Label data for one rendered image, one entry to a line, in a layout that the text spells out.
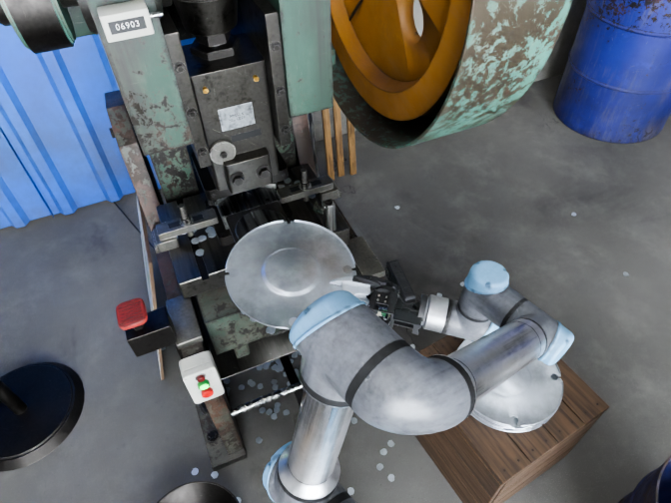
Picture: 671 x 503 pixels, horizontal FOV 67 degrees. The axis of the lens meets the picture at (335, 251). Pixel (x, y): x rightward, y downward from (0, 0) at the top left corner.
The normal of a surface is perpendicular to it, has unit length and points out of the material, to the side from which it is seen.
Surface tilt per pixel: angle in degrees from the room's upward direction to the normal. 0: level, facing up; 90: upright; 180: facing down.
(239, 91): 90
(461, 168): 0
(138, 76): 90
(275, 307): 8
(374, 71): 23
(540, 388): 0
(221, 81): 90
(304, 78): 90
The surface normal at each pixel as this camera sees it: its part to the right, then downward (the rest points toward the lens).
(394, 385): 0.00, -0.24
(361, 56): -0.31, -0.36
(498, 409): -0.02, -0.66
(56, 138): 0.40, 0.68
